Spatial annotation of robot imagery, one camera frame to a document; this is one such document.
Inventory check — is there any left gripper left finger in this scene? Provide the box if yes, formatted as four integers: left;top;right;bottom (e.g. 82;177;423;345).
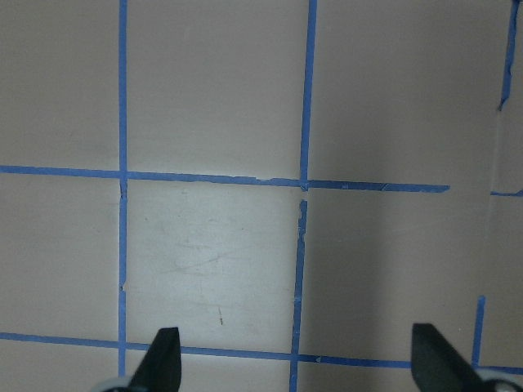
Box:
126;327;181;392

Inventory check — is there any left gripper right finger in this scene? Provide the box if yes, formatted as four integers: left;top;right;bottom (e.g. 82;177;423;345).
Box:
410;323;489;392

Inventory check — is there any brown paper table cover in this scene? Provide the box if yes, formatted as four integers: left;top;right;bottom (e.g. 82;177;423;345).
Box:
1;1;522;391

